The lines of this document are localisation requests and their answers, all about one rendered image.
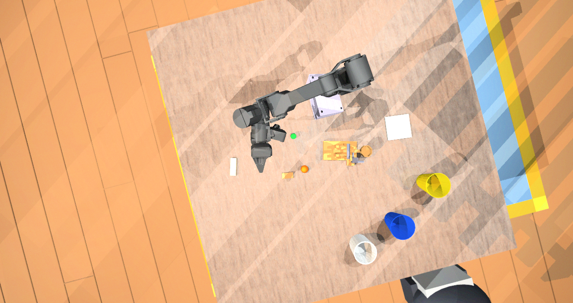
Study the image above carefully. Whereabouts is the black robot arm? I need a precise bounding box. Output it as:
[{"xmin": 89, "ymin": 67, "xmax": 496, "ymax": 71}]
[{"xmin": 233, "ymin": 53, "xmax": 374, "ymax": 142}]

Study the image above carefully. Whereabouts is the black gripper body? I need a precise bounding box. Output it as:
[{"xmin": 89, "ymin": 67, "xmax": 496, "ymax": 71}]
[{"xmin": 250, "ymin": 122, "xmax": 272, "ymax": 157}]

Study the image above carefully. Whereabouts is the orange wooden catapult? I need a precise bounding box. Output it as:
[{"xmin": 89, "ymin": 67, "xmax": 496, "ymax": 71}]
[{"xmin": 323, "ymin": 141, "xmax": 372, "ymax": 166}]

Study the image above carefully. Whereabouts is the white cup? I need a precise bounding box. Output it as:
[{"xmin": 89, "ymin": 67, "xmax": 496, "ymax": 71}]
[{"xmin": 349, "ymin": 234, "xmax": 377, "ymax": 265}]

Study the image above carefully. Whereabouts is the cream rectangular block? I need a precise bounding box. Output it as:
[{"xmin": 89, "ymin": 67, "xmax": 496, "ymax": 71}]
[{"xmin": 230, "ymin": 158, "xmax": 237, "ymax": 176}]

